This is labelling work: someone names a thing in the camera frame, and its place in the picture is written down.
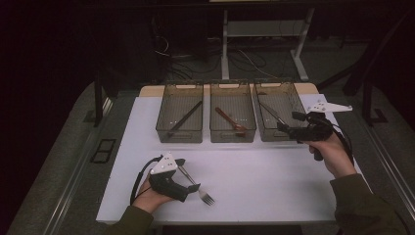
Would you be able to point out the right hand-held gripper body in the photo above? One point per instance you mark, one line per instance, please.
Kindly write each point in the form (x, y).
(316, 130)

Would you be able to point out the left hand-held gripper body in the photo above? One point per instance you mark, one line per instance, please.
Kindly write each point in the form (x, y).
(164, 182)

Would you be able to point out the steel fork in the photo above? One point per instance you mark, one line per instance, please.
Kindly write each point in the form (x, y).
(205, 196)

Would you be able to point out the smoky clear plastic bin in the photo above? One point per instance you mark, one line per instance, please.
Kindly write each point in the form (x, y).
(179, 137)
(232, 137)
(270, 135)

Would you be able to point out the steel table knife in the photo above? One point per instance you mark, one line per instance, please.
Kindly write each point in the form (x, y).
(270, 112)

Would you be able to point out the black chopstick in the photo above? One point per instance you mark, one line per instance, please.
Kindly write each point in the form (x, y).
(186, 117)
(177, 125)

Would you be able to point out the brown wooden spoon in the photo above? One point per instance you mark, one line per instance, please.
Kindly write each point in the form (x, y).
(230, 120)

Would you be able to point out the person's left hand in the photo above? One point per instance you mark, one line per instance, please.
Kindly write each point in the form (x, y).
(148, 197)

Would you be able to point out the person's right hand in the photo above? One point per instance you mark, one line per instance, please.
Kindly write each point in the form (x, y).
(336, 160)

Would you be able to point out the black metal stand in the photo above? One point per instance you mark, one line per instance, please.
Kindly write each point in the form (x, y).
(367, 104)

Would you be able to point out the black slanted stand leg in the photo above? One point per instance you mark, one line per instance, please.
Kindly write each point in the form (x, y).
(380, 52)

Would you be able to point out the black rectangular floor bracket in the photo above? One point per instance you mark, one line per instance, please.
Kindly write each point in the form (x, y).
(103, 150)

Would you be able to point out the metal rail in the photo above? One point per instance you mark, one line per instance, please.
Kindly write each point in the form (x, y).
(69, 192)
(391, 166)

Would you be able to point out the white metal desk frame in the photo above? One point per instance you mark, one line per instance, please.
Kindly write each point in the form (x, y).
(225, 49)

